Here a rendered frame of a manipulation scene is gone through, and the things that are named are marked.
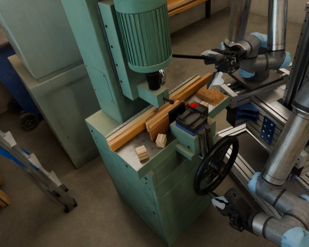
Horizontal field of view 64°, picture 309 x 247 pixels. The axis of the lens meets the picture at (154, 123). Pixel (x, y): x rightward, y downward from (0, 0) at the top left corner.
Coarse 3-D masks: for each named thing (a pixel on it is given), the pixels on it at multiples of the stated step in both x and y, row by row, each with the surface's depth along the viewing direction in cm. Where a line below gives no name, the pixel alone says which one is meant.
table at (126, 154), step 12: (192, 96) 125; (228, 96) 121; (216, 108) 118; (144, 132) 111; (168, 132) 109; (216, 132) 109; (132, 144) 107; (144, 144) 106; (168, 144) 104; (120, 156) 103; (132, 156) 102; (156, 156) 101; (192, 156) 102; (132, 168) 98; (144, 168) 98
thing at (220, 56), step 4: (172, 56) 107; (176, 56) 105; (180, 56) 103; (184, 56) 101; (188, 56) 99; (192, 56) 98; (196, 56) 96; (200, 56) 95; (204, 56) 93; (208, 56) 92; (212, 56) 91; (216, 56) 88; (220, 56) 87; (224, 56) 87; (216, 60) 88; (220, 60) 87; (224, 60) 88
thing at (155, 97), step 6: (138, 84) 110; (144, 84) 109; (138, 90) 111; (144, 90) 107; (150, 90) 105; (156, 90) 105; (162, 90) 104; (144, 96) 110; (150, 96) 106; (156, 96) 102; (162, 96) 104; (168, 96) 107; (150, 102) 109; (156, 102) 105; (162, 102) 106
